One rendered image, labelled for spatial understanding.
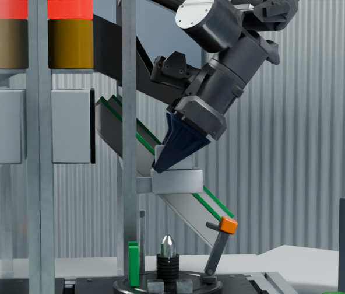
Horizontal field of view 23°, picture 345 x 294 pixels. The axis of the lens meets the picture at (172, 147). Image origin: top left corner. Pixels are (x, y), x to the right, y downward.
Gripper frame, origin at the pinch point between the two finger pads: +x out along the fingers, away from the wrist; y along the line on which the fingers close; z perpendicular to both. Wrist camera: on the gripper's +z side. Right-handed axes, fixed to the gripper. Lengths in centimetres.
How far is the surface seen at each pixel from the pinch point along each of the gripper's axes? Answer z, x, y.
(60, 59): 16.0, -0.2, 23.3
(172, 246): -7.5, 9.8, 1.5
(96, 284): -3.5, 20.9, -7.2
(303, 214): -80, -13, -235
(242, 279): -19.6, 8.6, -8.6
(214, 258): -12.7, 7.9, 1.2
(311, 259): -44, 0, -70
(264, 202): -66, -8, -245
